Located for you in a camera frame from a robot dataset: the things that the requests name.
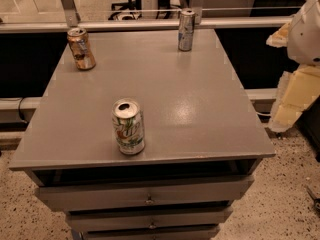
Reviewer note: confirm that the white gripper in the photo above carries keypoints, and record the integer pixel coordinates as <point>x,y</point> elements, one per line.
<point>305,39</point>

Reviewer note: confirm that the white green 7up can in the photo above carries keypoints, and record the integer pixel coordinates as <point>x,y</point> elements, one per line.
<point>128,122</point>

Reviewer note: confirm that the silver blue redbull can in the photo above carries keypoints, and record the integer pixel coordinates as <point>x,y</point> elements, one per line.
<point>186,29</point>

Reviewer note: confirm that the dented orange soda can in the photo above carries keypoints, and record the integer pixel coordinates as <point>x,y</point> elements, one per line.
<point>79,44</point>

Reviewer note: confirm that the grey drawer cabinet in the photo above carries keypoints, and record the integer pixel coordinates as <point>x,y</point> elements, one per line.
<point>198,119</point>

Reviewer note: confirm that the black office chair base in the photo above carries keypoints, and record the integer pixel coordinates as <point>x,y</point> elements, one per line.
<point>128,4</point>

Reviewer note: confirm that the bottom grey drawer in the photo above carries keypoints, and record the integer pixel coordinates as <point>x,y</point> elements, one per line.
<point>202,232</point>

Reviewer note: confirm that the grey drawer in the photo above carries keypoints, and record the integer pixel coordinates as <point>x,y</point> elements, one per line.
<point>144,194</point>
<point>202,232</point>
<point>149,219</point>

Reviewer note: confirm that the grey metal railing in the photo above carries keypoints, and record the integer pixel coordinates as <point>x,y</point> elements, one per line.
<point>141,25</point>

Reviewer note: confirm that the middle grey drawer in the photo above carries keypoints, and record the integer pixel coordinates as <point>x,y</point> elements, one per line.
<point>149,219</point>

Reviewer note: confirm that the top grey drawer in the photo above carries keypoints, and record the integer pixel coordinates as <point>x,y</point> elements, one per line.
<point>144,194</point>

